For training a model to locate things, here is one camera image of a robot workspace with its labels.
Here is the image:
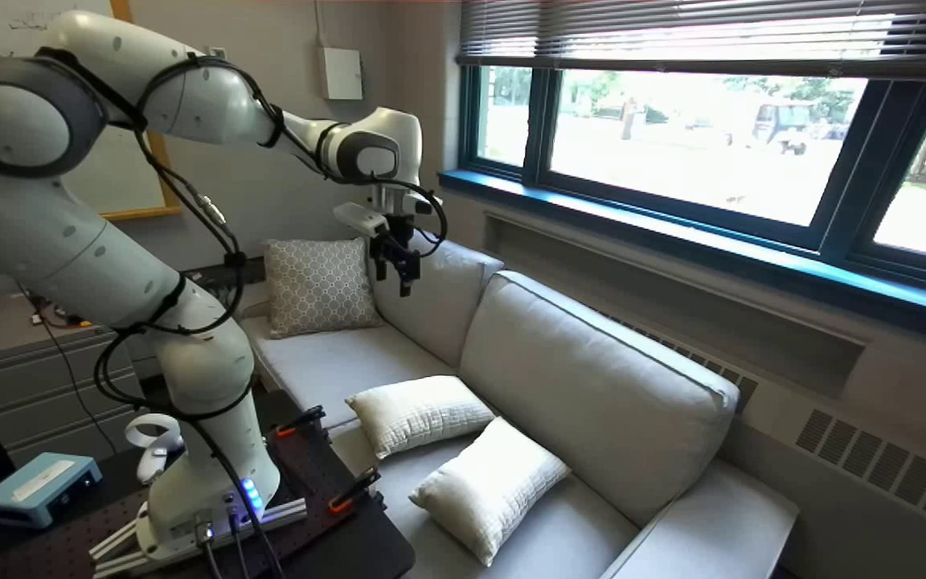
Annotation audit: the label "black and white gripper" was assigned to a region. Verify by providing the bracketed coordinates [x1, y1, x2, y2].
[333, 203, 421, 296]

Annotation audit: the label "white cushion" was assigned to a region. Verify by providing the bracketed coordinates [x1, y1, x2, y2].
[412, 418, 570, 566]
[346, 377, 493, 461]

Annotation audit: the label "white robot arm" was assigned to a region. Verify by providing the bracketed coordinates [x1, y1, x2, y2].
[0, 9, 421, 566]

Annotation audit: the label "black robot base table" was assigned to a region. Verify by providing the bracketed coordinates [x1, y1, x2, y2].
[0, 408, 415, 579]

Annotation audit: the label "grey fabric sofa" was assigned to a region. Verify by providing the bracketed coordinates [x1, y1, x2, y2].
[246, 240, 797, 579]

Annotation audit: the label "wood framed whiteboard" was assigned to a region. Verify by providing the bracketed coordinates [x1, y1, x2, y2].
[83, 128, 179, 222]

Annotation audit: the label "white VR controller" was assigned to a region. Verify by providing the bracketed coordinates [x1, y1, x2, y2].
[126, 411, 182, 486]

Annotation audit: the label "grey drawer cabinet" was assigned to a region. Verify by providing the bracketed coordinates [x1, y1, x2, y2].
[0, 292, 131, 466]

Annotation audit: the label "light blue box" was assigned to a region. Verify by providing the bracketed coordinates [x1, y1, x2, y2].
[0, 449, 102, 530]

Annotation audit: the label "dark window blinds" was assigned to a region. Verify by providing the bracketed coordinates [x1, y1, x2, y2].
[460, 0, 926, 80]

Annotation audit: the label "blue framed window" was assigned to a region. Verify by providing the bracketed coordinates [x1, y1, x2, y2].
[448, 62, 926, 327]

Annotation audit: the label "orange handled clamp rear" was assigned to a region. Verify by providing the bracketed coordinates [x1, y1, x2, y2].
[269, 404, 326, 441]

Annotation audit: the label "orange handled clamp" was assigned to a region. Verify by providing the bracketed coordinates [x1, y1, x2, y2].
[326, 471, 380, 516]
[269, 404, 326, 441]

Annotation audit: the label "orange handled clamp front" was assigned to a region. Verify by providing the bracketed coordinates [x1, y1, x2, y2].
[326, 471, 380, 516]

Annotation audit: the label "white wall box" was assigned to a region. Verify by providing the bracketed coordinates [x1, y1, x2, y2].
[320, 48, 362, 104]

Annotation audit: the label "wall radiator grille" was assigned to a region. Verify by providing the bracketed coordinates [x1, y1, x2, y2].
[660, 327, 926, 530]

